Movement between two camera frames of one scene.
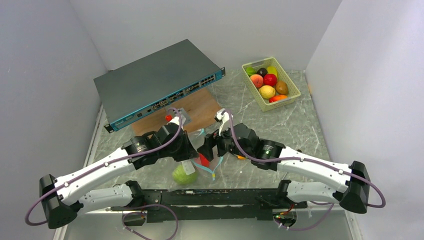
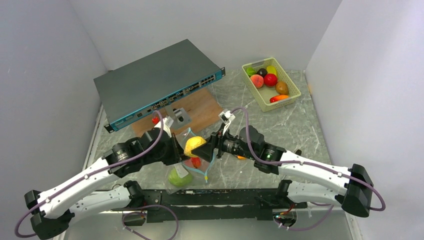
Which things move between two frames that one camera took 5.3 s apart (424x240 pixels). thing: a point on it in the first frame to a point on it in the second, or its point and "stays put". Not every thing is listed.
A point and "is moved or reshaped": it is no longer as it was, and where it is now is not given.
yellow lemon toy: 267,91 is moved or reshaped
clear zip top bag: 197,172 is moved or reshaped
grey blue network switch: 131,92 stays put
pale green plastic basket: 293,93 stays put
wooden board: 201,106 stays put
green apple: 179,175 is moved or reshaped
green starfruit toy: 250,71 stays put
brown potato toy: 281,87 stays put
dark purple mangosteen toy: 262,71 stays put
